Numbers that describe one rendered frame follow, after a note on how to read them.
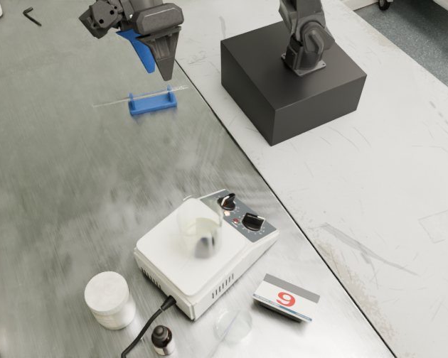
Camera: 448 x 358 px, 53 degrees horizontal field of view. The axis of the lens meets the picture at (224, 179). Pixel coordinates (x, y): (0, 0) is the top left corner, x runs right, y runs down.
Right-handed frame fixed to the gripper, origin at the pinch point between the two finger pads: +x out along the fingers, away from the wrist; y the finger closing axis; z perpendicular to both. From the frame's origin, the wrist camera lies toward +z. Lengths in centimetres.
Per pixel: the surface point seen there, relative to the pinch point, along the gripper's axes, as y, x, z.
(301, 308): 21.7, 37.0, -5.2
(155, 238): 9.1, 23.6, 9.7
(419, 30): -135, 55, -189
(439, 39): -124, 61, -192
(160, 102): -24.6, 14.2, -4.7
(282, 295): 18.5, 36.3, -4.2
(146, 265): 9.8, 26.8, 12.4
